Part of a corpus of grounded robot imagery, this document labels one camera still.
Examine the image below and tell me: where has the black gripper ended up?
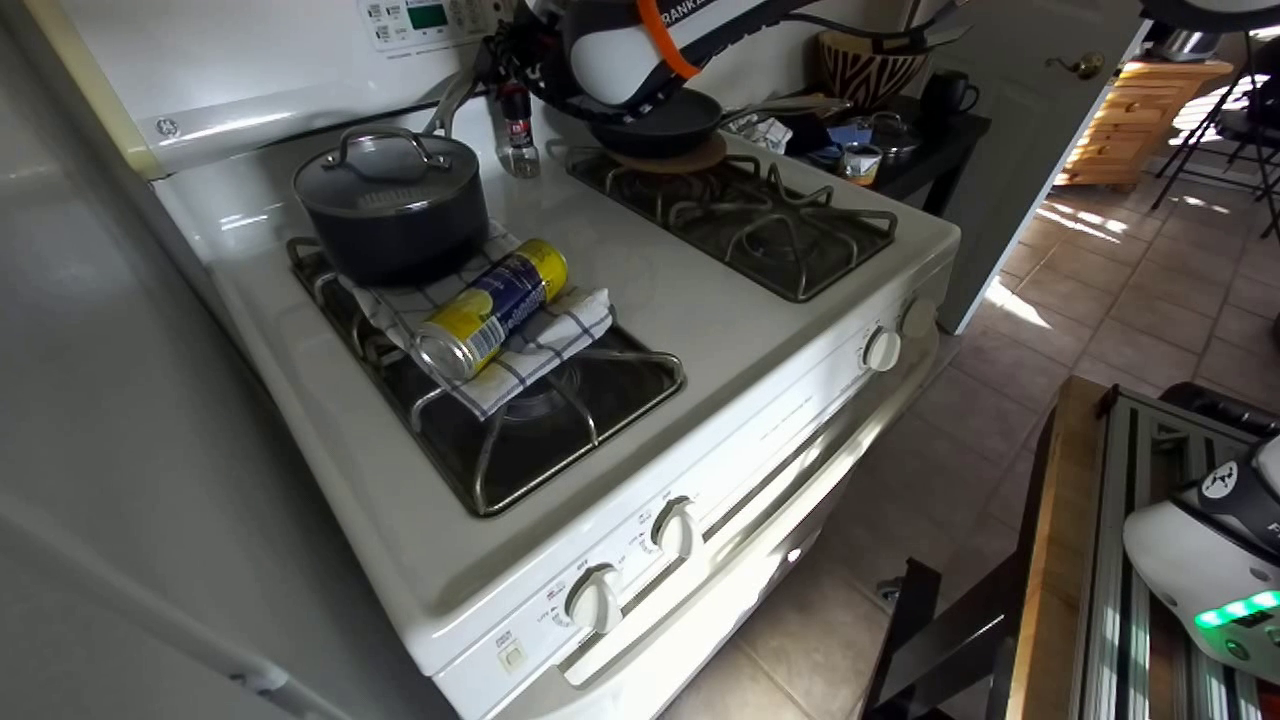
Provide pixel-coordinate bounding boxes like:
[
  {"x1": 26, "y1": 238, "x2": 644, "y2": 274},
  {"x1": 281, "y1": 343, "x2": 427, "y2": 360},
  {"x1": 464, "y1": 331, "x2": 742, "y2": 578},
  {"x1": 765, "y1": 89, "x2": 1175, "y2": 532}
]
[{"x1": 483, "y1": 11, "x2": 592, "y2": 122}]

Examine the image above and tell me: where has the small red-capped spice bottle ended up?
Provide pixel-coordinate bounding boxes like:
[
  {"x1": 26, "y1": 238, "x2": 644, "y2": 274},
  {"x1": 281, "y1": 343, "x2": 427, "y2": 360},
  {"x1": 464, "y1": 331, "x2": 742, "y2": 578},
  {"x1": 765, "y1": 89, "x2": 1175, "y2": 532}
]
[{"x1": 493, "y1": 76, "x2": 545, "y2": 181}]

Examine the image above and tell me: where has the white gas stove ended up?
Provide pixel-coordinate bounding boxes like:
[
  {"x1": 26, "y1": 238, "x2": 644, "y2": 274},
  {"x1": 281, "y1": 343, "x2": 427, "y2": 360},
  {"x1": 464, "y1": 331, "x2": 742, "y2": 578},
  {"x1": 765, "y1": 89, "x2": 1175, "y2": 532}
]
[{"x1": 52, "y1": 0, "x2": 963, "y2": 720}]

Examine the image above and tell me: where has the white stove knob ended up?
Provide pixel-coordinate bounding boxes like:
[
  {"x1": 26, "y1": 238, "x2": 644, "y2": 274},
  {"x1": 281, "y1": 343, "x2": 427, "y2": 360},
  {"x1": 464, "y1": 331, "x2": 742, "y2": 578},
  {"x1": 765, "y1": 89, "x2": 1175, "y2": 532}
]
[
  {"x1": 861, "y1": 323, "x2": 906, "y2": 376},
  {"x1": 644, "y1": 492, "x2": 699, "y2": 562},
  {"x1": 560, "y1": 558, "x2": 622, "y2": 636}
]

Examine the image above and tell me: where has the black frying pan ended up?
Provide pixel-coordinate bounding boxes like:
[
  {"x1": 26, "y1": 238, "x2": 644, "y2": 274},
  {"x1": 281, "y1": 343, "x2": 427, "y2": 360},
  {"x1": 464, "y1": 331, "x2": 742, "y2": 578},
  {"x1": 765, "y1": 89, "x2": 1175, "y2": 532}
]
[{"x1": 583, "y1": 83, "x2": 730, "y2": 158}]

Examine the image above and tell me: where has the black pot with glass lid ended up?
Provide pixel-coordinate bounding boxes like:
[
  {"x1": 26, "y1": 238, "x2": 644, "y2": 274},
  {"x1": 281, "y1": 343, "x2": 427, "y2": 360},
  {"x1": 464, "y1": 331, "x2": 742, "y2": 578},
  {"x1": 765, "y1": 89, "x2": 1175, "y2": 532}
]
[{"x1": 291, "y1": 73, "x2": 493, "y2": 289}]

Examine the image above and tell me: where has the yellow and blue can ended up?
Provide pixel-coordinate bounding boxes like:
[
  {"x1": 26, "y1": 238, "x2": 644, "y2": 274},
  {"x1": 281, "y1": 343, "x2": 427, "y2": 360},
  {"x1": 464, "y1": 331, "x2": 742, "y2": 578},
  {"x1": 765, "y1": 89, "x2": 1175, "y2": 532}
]
[{"x1": 407, "y1": 234, "x2": 575, "y2": 386}]

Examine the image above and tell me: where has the white paper packet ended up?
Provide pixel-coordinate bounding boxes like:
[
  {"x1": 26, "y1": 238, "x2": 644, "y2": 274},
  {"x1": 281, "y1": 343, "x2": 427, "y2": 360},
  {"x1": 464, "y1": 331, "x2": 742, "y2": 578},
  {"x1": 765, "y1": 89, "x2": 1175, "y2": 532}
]
[{"x1": 724, "y1": 110, "x2": 800, "y2": 158}]

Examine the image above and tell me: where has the white checked dish towel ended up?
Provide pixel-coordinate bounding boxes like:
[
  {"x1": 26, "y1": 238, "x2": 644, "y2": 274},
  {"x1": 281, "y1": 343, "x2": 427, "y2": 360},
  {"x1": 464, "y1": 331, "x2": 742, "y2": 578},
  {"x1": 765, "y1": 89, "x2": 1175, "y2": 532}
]
[{"x1": 331, "y1": 232, "x2": 617, "y2": 423}]

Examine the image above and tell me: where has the black burner grate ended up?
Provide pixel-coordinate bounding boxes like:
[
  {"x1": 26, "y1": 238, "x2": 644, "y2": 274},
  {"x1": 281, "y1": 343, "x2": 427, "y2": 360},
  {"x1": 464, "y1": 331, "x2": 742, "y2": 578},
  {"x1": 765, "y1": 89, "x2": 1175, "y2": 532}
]
[
  {"x1": 562, "y1": 148, "x2": 901, "y2": 307},
  {"x1": 283, "y1": 234, "x2": 693, "y2": 521}
]

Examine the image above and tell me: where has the blue and white container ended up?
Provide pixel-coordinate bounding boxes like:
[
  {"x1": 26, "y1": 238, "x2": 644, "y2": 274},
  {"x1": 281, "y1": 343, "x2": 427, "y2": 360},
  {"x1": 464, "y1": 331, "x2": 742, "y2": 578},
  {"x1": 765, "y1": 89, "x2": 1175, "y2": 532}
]
[{"x1": 825, "y1": 122, "x2": 887, "y2": 186}]

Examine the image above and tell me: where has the patterned woven basket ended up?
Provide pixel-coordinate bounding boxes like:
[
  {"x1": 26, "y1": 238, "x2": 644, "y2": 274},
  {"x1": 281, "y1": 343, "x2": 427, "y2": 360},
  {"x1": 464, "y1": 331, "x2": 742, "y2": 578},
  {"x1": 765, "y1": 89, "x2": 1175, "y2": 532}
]
[{"x1": 810, "y1": 26, "x2": 932, "y2": 110}]

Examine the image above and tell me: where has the black side table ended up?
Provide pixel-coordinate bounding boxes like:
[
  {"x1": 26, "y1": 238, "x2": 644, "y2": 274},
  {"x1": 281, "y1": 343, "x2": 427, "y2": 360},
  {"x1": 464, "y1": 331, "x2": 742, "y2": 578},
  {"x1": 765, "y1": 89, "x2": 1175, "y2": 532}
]
[{"x1": 785, "y1": 89, "x2": 997, "y2": 221}]

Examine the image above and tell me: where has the black mug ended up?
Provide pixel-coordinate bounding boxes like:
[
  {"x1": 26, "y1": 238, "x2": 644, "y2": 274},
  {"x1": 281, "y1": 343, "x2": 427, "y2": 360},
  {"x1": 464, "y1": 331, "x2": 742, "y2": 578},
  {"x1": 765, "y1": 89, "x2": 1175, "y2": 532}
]
[{"x1": 914, "y1": 68, "x2": 984, "y2": 131}]

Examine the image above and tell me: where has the white refrigerator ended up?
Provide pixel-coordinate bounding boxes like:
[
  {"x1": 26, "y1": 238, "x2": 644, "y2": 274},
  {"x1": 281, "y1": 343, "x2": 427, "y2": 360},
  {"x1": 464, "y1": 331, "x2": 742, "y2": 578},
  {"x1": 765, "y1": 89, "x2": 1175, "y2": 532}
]
[{"x1": 0, "y1": 0, "x2": 454, "y2": 720}]

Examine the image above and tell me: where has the light wooden slatted furniture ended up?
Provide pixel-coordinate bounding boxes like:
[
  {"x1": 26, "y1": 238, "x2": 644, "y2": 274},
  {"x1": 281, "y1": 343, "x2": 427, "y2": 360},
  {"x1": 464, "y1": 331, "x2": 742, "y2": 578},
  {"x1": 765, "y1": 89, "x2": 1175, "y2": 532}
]
[{"x1": 1061, "y1": 57, "x2": 1236, "y2": 190}]

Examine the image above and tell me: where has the wooden-edged robot cart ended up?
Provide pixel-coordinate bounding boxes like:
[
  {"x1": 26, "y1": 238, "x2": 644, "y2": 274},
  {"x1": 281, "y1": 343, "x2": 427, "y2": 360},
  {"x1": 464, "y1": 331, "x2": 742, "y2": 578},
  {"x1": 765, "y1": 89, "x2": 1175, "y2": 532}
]
[{"x1": 1002, "y1": 376, "x2": 1280, "y2": 720}]

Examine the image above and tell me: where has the black folding stand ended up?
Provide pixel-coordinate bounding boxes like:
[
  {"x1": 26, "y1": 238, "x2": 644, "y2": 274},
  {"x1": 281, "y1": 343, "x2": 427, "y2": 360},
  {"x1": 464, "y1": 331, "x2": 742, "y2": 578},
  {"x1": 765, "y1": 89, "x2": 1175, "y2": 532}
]
[{"x1": 1151, "y1": 35, "x2": 1280, "y2": 245}]

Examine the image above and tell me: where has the black metal stand frame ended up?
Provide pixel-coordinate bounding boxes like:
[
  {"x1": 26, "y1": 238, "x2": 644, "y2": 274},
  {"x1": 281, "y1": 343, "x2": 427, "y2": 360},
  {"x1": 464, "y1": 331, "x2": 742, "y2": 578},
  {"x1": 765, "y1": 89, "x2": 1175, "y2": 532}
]
[{"x1": 857, "y1": 555, "x2": 1032, "y2": 720}]

